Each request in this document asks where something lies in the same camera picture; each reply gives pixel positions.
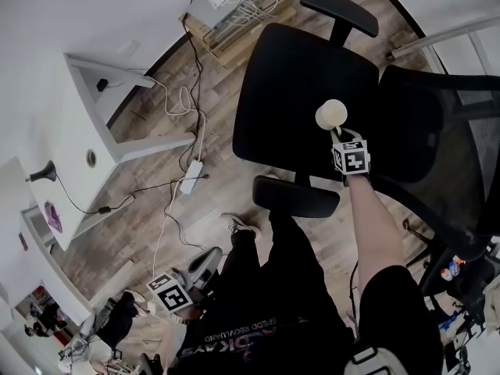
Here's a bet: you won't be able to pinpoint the person's left white shoe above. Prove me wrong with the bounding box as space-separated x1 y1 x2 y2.
220 212 262 240

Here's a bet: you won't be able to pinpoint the light grey waist bag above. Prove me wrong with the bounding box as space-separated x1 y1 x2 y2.
343 344 410 375

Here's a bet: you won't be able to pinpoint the purple cloth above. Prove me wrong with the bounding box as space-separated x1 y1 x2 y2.
43 201 63 233

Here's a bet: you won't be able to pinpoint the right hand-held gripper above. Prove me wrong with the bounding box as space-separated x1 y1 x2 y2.
329 127 372 188

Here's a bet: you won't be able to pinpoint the cream ceramic mug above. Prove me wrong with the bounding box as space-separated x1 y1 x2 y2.
315 98 348 132

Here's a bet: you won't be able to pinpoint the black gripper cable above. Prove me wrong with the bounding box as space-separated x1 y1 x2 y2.
347 262 360 339

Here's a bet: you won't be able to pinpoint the white power strip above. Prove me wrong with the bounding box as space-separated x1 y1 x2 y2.
180 160 205 194

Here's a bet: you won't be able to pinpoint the person's left forearm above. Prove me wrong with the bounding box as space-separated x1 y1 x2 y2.
166 320 188 375

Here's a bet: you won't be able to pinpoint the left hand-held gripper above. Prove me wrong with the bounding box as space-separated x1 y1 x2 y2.
146 246 224 313

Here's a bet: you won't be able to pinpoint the brown cardboard box stack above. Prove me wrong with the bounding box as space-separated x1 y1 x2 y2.
179 0 298 70

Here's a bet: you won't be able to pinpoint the long white floor cable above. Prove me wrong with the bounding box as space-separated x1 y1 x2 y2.
150 185 184 308

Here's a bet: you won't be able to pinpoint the person's black t-shirt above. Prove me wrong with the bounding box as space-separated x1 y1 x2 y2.
175 263 445 375

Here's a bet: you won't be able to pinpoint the black cable to boxes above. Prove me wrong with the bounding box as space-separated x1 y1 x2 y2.
181 13 208 163

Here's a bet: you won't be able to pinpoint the white shade table lamp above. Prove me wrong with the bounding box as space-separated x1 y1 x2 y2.
0 156 58 210

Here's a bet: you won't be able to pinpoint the white looped cable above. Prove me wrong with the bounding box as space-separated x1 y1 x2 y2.
150 75 206 159

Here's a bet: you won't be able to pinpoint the person's black trousers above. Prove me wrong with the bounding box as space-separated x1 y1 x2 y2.
228 205 352 327

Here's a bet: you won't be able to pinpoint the person's left hand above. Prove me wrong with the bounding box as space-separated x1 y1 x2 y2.
180 306 205 323

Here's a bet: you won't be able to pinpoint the white square table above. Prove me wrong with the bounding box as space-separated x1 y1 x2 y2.
23 52 196 252

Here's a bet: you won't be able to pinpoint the black mesh office chair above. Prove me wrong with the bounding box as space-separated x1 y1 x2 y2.
232 0 500 269

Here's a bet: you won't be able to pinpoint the grey metal frame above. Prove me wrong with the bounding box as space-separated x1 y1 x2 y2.
386 13 500 77

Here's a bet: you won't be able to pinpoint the bundle of white network cables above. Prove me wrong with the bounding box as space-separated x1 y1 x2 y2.
234 0 343 27

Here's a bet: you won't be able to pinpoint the person's right forearm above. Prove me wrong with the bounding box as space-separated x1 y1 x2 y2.
345 173 407 288

